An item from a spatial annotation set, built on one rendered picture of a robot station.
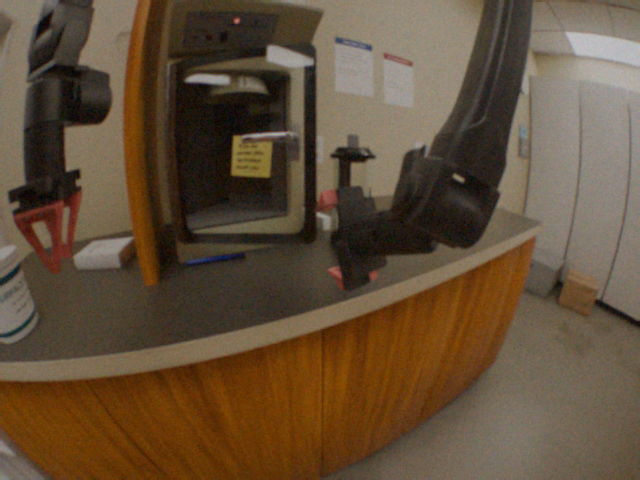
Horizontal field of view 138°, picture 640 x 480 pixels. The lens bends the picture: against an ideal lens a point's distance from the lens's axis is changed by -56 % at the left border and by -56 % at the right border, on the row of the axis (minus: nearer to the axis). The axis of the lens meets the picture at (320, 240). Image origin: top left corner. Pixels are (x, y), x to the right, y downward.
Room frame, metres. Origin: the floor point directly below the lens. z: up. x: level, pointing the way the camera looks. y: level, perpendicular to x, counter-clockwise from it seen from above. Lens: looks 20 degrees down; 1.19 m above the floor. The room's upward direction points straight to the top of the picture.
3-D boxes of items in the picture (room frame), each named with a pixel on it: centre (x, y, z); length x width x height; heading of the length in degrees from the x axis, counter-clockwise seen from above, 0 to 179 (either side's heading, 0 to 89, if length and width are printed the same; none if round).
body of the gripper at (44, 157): (0.19, 0.29, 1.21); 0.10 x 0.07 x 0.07; 28
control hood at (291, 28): (0.56, 0.16, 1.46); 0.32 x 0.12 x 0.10; 118
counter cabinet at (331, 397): (0.75, 0.06, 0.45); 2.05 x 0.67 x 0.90; 118
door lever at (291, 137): (0.50, 0.09, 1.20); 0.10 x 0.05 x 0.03; 88
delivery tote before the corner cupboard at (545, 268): (1.96, -2.17, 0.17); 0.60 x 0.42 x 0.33; 26
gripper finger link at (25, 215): (0.18, 0.29, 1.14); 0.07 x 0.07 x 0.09; 28
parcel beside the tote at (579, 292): (1.46, -2.47, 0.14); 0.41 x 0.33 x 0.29; 35
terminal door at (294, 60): (0.53, 0.16, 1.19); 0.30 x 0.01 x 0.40; 88
